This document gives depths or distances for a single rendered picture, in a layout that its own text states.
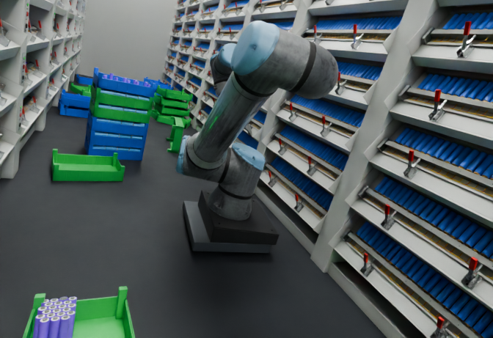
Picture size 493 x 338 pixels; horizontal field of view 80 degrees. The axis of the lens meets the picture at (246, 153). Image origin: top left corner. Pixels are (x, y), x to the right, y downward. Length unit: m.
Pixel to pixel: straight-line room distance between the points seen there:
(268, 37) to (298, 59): 0.07
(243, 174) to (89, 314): 0.64
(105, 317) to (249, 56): 0.74
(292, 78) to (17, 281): 0.89
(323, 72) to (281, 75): 0.09
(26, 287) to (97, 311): 0.22
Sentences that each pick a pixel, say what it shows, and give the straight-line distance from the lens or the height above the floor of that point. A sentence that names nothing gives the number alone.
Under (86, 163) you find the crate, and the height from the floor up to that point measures 0.01.
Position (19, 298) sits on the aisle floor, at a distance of 1.02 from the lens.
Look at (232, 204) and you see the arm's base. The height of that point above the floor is 0.18.
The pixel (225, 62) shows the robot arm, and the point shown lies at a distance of 1.17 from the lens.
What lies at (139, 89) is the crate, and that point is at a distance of 1.81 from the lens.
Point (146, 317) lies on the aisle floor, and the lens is 0.95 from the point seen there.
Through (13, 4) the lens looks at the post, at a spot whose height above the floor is 0.69.
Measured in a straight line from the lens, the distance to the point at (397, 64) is 1.19.
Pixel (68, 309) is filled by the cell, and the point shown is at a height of 0.08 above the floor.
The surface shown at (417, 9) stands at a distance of 1.23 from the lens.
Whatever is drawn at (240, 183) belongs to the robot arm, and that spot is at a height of 0.28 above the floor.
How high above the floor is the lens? 0.69
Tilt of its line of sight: 15 degrees down
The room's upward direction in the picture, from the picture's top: 16 degrees clockwise
